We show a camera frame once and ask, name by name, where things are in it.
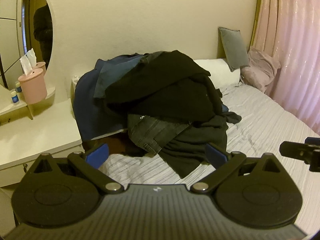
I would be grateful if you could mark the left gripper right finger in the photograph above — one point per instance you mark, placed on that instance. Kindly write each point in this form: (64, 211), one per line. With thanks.
(225, 165)

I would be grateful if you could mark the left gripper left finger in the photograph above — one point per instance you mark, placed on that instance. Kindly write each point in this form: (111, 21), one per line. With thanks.
(88, 165)

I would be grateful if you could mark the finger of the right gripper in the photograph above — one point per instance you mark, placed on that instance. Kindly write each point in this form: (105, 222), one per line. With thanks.
(296, 150)

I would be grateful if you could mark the black clothes pile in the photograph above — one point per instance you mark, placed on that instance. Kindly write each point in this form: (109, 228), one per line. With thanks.
(171, 85)

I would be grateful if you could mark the striped white bedspread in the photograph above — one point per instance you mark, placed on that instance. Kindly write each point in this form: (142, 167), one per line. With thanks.
(264, 126)

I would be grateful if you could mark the navy blue garment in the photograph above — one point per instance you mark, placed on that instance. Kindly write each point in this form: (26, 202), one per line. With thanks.
(90, 112)

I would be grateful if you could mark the dark denim jeans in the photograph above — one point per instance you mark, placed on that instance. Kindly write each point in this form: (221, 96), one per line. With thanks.
(153, 133)

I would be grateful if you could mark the white vanity table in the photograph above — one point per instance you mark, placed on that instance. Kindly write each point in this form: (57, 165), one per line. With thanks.
(28, 131)

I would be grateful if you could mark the white bolster pillow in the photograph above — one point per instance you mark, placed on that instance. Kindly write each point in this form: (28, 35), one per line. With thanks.
(220, 73)

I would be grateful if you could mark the pink crumpled blanket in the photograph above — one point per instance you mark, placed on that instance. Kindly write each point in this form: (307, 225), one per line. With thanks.
(261, 71)

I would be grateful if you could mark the pink tissue holder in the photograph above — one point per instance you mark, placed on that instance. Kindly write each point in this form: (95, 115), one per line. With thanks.
(32, 82)

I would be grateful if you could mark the small white blue bottle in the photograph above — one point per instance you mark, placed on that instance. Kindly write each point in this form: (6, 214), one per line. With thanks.
(14, 97)

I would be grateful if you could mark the grey pillow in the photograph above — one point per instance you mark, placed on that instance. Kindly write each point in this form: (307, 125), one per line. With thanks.
(234, 48)

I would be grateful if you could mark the pink curtain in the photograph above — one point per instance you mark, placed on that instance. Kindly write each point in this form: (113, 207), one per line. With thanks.
(288, 30)

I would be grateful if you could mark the oval vanity mirror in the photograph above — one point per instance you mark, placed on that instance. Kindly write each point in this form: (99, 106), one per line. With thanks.
(25, 25)

